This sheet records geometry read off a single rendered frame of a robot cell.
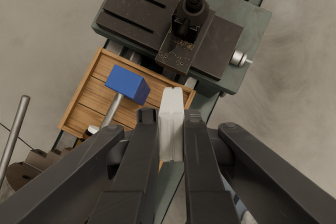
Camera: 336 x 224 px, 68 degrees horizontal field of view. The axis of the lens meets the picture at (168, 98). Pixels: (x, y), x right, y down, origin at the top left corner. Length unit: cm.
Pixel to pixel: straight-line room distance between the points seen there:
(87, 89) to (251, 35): 57
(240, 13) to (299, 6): 125
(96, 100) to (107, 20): 26
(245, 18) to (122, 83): 48
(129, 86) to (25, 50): 152
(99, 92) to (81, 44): 107
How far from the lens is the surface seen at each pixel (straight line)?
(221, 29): 81
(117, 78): 63
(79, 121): 88
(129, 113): 84
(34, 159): 70
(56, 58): 195
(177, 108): 15
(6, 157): 47
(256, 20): 90
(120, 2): 85
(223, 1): 90
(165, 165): 119
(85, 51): 189
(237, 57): 80
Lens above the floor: 171
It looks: 84 degrees down
